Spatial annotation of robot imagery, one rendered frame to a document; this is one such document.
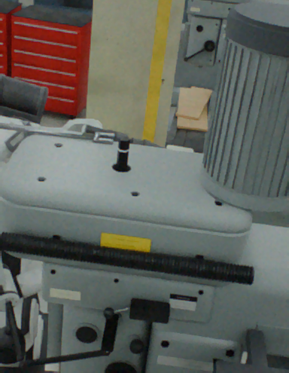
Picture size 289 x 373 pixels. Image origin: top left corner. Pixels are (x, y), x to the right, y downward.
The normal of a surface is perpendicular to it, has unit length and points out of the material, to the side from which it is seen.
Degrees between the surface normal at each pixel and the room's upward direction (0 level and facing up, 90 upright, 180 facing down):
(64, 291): 90
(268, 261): 0
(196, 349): 90
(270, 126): 90
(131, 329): 90
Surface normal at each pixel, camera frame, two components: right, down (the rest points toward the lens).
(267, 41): -0.50, 0.36
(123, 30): -0.08, 0.48
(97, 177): 0.11, -0.87
